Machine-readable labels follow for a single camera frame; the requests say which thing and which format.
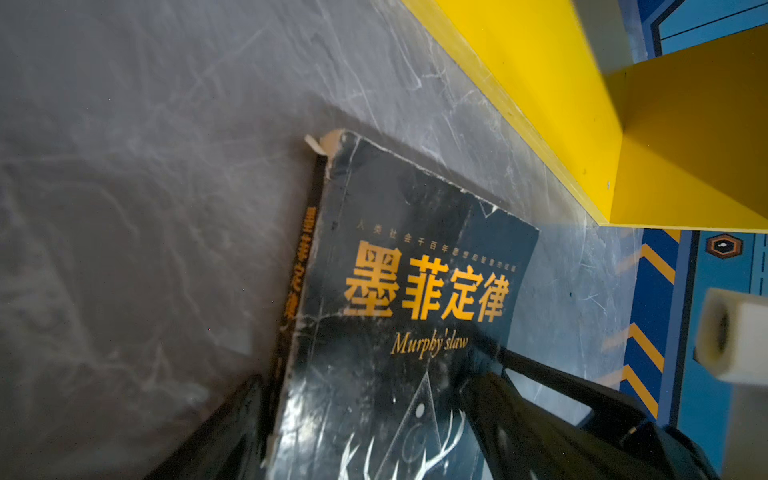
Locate yellow shelf with pink and blue boards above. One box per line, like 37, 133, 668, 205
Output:
408, 1, 767, 233

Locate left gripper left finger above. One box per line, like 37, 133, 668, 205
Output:
146, 375, 264, 479

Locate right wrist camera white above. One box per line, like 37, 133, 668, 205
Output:
694, 288, 767, 387

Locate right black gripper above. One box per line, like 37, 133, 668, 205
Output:
475, 329, 720, 480

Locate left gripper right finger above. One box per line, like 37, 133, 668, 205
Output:
459, 373, 660, 479

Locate dark book underneath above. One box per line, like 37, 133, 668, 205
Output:
265, 129, 539, 479

